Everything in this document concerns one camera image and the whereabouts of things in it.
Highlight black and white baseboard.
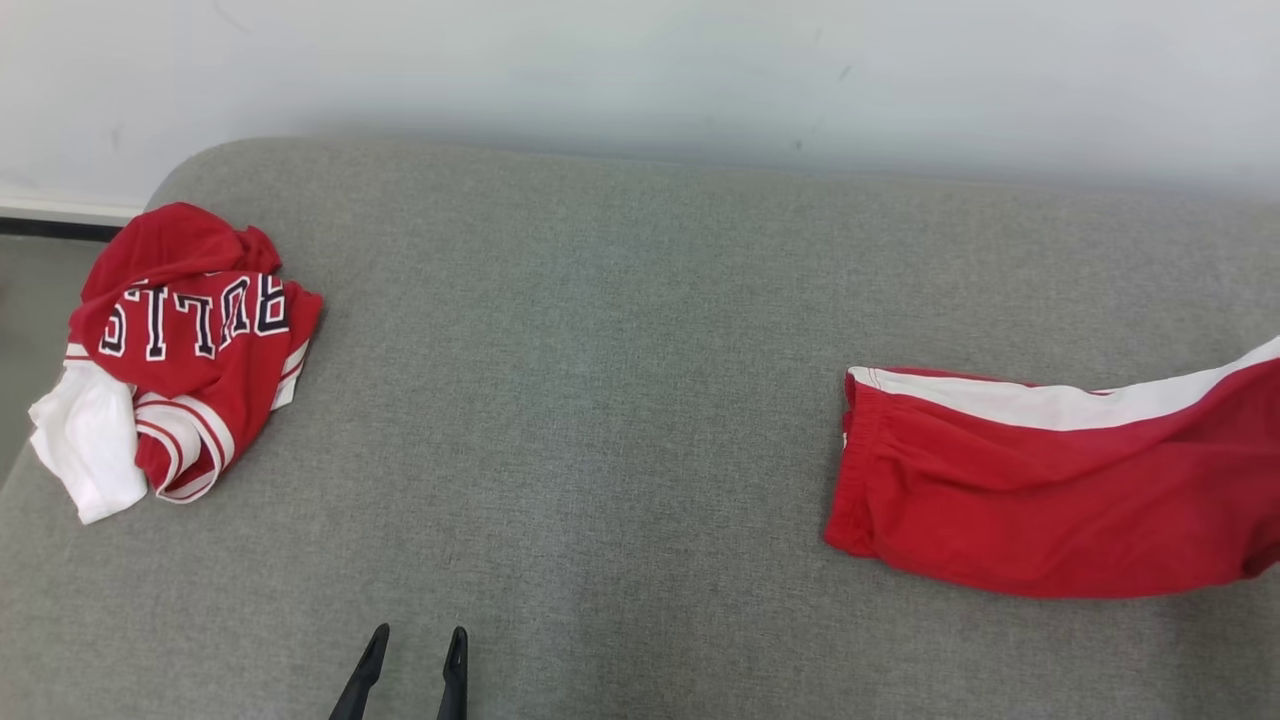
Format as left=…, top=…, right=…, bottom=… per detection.
left=0, top=195, right=146, bottom=243

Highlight red Bulls jersey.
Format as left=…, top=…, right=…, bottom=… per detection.
left=28, top=202, right=324, bottom=526

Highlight red shorts with white stripe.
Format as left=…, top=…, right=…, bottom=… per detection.
left=824, top=337, right=1280, bottom=599

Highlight grey fabric sofa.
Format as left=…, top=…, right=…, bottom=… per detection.
left=0, top=137, right=1280, bottom=720

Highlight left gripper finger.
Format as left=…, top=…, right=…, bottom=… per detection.
left=328, top=623, right=391, bottom=720
left=436, top=627, right=469, bottom=720

